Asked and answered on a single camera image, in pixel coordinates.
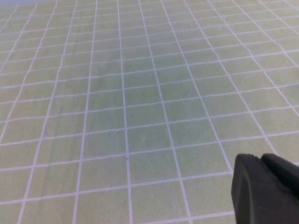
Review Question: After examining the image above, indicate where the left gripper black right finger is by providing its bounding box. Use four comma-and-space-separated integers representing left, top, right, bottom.
260, 153, 299, 199

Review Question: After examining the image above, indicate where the green white-grid tablecloth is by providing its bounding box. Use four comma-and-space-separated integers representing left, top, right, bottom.
0, 0, 299, 224

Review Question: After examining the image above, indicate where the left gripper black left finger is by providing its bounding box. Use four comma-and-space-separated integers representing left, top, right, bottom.
231, 153, 299, 224

